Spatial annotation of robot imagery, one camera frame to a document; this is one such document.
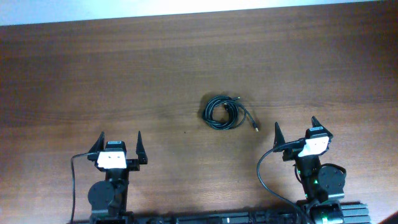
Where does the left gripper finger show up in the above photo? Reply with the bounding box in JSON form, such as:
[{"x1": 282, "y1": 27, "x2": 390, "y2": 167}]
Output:
[
  {"x1": 88, "y1": 131, "x2": 105, "y2": 154},
  {"x1": 136, "y1": 131, "x2": 147, "y2": 164}
]

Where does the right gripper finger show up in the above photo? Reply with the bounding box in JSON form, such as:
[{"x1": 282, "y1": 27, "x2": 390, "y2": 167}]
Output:
[
  {"x1": 273, "y1": 122, "x2": 285, "y2": 147},
  {"x1": 311, "y1": 116, "x2": 333, "y2": 139}
]

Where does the thick black usb cable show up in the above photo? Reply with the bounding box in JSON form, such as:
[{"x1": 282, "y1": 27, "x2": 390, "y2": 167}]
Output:
[{"x1": 202, "y1": 95, "x2": 242, "y2": 131}]

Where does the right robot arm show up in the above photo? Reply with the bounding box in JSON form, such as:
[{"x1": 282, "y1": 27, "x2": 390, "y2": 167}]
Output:
[{"x1": 273, "y1": 116, "x2": 346, "y2": 223}]

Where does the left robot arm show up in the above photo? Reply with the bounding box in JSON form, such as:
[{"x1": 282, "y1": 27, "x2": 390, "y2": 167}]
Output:
[{"x1": 87, "y1": 133, "x2": 148, "y2": 223}]

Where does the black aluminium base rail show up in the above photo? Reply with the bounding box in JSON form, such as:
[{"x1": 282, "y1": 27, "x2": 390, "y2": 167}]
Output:
[{"x1": 74, "y1": 203, "x2": 372, "y2": 224}]

